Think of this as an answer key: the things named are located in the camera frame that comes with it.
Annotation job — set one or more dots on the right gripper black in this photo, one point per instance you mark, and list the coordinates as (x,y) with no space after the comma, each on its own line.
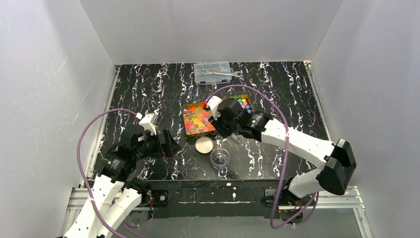
(222,126)

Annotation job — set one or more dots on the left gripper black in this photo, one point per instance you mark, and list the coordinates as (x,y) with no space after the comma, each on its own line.
(165,143)

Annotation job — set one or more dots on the translucent plastic scoop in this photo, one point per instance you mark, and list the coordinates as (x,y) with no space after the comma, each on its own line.
(236,138)

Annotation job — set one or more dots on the tin of multicolour star candies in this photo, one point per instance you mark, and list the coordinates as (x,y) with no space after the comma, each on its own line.
(244,101)

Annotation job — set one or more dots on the cream round jar lid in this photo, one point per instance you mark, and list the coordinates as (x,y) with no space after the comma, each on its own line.
(204,145)

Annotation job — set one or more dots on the tin of orange gummy candies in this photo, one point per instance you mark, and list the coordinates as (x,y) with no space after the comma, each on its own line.
(196,121)

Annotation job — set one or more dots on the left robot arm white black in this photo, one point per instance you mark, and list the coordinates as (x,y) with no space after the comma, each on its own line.
(112,197)

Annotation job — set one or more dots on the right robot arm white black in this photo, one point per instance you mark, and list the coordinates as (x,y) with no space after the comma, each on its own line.
(334,162)

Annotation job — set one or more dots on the clear glass jar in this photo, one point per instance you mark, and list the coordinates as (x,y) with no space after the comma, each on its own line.
(219,158)

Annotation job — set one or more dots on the silver wrench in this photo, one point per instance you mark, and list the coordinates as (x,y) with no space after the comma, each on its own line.
(234,74)

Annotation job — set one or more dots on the clear plastic parts box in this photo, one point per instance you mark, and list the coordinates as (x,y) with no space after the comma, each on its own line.
(210,79)

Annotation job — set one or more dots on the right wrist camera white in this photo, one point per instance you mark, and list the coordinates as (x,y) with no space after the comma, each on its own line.
(212,104)

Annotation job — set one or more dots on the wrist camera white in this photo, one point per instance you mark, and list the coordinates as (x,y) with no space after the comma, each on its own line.
(148,122)
(212,104)

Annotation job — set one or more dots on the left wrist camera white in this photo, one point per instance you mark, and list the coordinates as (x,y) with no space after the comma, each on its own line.
(148,122)

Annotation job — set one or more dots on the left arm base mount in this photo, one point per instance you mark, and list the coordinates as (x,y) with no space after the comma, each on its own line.
(154,198)

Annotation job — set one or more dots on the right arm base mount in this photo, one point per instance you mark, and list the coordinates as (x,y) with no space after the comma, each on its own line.
(293,205)

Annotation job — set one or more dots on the aluminium frame rail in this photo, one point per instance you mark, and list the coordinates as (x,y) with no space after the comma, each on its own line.
(248,195)

